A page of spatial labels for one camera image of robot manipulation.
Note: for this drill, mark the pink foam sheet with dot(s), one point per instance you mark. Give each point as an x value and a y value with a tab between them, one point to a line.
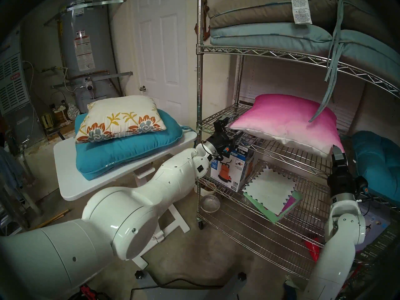
290	204

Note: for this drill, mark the grey water heater tank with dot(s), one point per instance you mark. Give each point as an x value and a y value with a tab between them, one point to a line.
90	40

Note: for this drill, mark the white ceramic pet bowl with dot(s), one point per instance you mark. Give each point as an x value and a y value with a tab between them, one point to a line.
207	191

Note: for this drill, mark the wooden stick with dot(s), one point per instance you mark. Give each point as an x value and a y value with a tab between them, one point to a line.
53	219

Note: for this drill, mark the red plastic cone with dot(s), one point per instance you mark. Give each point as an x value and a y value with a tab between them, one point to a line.
312	249

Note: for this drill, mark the pink white ombre cushion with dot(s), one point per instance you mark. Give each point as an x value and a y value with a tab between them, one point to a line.
287	121

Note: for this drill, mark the crumpled foil ball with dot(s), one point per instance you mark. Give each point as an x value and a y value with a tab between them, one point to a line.
73	112

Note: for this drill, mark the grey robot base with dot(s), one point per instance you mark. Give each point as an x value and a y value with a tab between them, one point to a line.
187	293

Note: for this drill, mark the white zigzag edged sheet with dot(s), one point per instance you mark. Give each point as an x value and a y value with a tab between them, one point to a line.
272	187

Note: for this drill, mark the cream floral print cushion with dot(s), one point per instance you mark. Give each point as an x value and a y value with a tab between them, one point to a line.
122	115

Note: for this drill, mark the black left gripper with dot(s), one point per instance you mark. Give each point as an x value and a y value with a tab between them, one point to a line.
223	144

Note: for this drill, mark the blue white floor object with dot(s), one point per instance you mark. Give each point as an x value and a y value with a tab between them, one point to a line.
290	288

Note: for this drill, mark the teal tufted cushion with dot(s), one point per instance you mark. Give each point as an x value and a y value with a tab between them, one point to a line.
378	165

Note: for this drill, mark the olive brown bench cushion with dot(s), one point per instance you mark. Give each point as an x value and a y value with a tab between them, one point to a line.
250	12

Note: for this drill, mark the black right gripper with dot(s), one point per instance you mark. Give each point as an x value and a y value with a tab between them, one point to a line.
342	182

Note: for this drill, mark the white rolling overbed table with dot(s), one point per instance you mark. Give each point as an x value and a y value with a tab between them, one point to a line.
67	174

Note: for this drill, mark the grey furnace unit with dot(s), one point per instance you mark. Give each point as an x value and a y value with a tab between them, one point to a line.
15	93

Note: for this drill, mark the teal flat seat cushion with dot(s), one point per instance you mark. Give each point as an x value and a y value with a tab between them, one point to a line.
125	152

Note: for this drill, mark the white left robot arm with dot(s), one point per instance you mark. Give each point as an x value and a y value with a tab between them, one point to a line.
125	221

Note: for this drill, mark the white panel door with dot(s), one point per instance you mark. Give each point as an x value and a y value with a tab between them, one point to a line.
162	46

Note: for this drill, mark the LED lamp product box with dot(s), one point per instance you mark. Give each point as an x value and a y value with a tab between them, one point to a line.
375	227

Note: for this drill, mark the light blue bench cushion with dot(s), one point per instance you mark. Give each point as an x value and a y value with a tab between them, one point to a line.
265	33

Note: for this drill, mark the utility pump cardboard box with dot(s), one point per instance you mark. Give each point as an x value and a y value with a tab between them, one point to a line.
231	174

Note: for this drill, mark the metal pet bowl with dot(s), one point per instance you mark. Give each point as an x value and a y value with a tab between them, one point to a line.
210	204

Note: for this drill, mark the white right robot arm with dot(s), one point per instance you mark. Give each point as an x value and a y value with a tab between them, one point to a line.
340	240

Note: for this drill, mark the blue hanging cloth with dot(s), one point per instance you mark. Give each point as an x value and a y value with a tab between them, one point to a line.
9	171

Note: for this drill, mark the green foam sheet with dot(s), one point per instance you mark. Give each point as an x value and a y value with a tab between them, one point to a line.
265	213

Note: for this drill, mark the brown anchor wall decoration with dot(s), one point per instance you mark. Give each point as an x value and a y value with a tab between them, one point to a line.
205	27

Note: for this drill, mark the grey metal ladder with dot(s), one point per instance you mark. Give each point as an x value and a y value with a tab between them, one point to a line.
12	215

